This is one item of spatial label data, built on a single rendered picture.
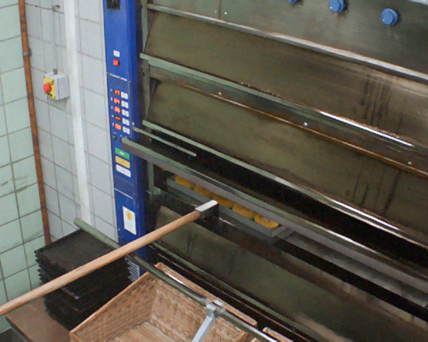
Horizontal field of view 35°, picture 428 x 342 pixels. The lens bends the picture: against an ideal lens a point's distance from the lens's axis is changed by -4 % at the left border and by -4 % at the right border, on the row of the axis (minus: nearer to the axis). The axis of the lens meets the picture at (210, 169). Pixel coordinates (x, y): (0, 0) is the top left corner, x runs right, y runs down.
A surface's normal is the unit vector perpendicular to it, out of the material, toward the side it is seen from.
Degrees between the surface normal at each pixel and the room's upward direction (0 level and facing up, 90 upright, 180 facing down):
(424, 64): 90
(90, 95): 90
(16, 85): 90
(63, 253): 0
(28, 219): 90
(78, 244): 0
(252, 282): 70
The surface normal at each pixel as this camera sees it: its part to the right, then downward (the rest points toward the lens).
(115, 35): -0.71, 0.32
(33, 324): 0.00, -0.89
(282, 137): -0.67, 0.00
